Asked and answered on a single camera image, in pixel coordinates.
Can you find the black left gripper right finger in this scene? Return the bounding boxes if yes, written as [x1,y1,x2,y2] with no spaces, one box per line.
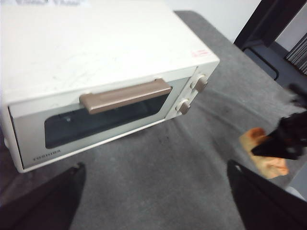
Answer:
[226,159,307,230]

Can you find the golden bread roll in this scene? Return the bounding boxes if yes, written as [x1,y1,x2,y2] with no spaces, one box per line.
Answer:
[239,127,289,178]

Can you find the grey ribbed panel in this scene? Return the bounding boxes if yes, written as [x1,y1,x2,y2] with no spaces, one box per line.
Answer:
[284,32,307,75]

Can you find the black metal frame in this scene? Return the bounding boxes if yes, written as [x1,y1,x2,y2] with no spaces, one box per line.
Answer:
[234,0,307,82]

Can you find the beige oven knob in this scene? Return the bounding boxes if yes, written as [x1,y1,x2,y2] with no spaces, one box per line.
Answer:
[193,74,209,92]
[176,99,192,115]

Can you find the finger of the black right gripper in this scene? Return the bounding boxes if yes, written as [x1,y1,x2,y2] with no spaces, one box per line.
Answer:
[251,130,300,160]

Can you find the glass oven door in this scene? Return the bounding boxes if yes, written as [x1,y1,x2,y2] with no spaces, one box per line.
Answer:
[7,67,198,173]

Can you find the cream Toshiba toaster oven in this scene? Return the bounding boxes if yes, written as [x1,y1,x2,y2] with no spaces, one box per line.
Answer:
[0,0,221,173]

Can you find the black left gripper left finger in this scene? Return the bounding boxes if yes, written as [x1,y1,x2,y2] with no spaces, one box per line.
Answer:
[0,162,86,230]

